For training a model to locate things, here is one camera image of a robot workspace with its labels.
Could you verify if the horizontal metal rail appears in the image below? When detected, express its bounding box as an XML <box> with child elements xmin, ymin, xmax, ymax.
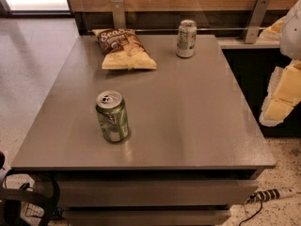
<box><xmin>134</xmin><ymin>26</ymin><xmax>267</xmax><ymax>33</ymax></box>

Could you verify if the green soda can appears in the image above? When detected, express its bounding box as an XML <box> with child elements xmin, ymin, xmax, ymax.
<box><xmin>95</xmin><ymin>90</ymin><xmax>129</xmax><ymax>142</ymax></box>

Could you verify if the metal wall bracket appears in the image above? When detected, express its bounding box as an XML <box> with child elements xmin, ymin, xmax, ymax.
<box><xmin>111</xmin><ymin>0</ymin><xmax>126</xmax><ymax>28</ymax></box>
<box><xmin>242</xmin><ymin>0</ymin><xmax>271</xmax><ymax>44</ymax></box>

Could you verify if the white power strip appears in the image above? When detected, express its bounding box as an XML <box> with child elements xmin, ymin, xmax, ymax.
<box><xmin>246</xmin><ymin>187</ymin><xmax>297</xmax><ymax>203</ymax></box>

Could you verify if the right metal wall bracket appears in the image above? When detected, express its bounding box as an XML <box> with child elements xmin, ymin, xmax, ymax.
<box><xmin>242</xmin><ymin>0</ymin><xmax>271</xmax><ymax>44</ymax></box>

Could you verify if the left metal wall bracket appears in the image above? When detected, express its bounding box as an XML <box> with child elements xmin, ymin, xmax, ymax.
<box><xmin>111</xmin><ymin>0</ymin><xmax>126</xmax><ymax>28</ymax></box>

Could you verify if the grey cabinet with drawers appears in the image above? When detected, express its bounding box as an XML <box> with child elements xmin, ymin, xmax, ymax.
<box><xmin>12</xmin><ymin>35</ymin><xmax>276</xmax><ymax>226</ymax></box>

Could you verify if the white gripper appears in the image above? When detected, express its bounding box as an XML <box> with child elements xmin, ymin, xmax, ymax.
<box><xmin>259</xmin><ymin>0</ymin><xmax>301</xmax><ymax>127</ymax></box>

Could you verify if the black power cable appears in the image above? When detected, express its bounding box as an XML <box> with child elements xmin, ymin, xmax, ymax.
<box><xmin>238</xmin><ymin>199</ymin><xmax>263</xmax><ymax>226</ymax></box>

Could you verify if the white 7up can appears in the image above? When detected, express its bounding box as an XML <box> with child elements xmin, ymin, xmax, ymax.
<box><xmin>176</xmin><ymin>20</ymin><xmax>197</xmax><ymax>58</ymax></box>

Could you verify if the brown yellow chips bag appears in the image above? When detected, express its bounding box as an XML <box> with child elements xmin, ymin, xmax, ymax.
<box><xmin>92</xmin><ymin>28</ymin><xmax>157</xmax><ymax>70</ymax></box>

